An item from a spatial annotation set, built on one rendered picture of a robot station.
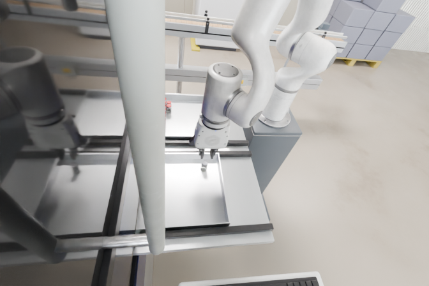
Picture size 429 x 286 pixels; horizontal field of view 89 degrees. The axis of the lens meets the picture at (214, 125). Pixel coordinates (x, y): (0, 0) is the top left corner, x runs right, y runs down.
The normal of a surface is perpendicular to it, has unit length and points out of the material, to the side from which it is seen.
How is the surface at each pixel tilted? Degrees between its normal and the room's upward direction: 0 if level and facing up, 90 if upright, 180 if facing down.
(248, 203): 0
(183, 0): 90
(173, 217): 0
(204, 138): 89
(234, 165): 0
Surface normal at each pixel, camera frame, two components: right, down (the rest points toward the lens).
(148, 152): 0.25, 0.72
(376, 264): 0.16, -0.69
